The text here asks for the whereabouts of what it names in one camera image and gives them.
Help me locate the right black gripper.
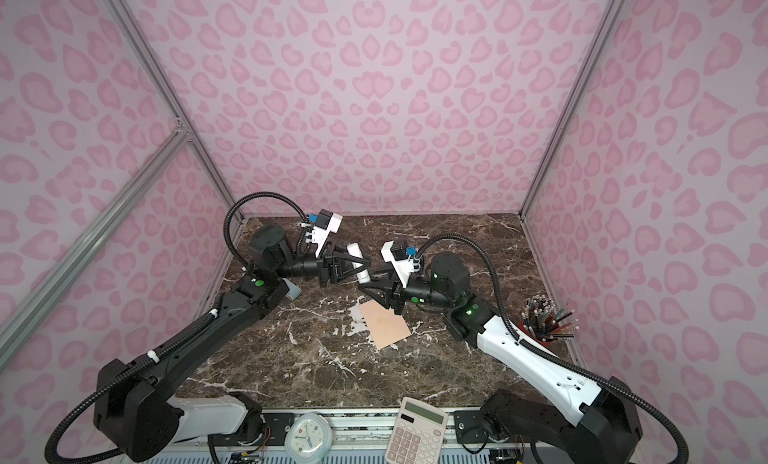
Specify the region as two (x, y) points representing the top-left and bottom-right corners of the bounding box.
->
(359, 265), (455, 318)

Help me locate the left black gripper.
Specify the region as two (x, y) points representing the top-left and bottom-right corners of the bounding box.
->
(275, 242), (371, 291)

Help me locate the beige envelope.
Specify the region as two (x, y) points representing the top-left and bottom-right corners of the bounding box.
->
(360, 300), (411, 350)

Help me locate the white glue stick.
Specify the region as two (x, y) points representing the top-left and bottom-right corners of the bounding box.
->
(347, 242), (371, 284)

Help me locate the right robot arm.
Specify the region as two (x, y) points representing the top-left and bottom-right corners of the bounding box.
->
(355, 252), (642, 463)

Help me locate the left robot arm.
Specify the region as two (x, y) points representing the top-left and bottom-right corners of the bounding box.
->
(94, 224), (371, 462)

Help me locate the light blue box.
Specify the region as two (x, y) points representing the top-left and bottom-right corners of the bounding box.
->
(286, 281), (302, 300)

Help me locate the white calculator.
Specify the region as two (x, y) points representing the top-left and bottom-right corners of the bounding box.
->
(385, 397), (449, 464)

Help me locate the red pen holder cup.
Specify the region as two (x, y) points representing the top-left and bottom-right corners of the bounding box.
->
(520, 294), (580, 344)

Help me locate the white round clock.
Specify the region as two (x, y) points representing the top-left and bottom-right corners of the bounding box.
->
(284, 413), (334, 464)

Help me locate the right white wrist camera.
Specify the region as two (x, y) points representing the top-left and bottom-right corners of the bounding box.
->
(381, 238), (422, 287)

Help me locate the right black corrugated cable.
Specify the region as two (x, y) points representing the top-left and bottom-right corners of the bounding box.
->
(416, 232), (690, 464)

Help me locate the black corrugated cable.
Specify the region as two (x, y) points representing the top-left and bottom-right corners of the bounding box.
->
(416, 232), (690, 464)
(43, 190), (310, 464)

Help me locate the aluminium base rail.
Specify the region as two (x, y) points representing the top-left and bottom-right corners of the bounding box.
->
(119, 406), (637, 464)

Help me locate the left black corrugated cable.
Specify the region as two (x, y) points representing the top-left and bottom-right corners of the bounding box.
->
(43, 190), (310, 464)

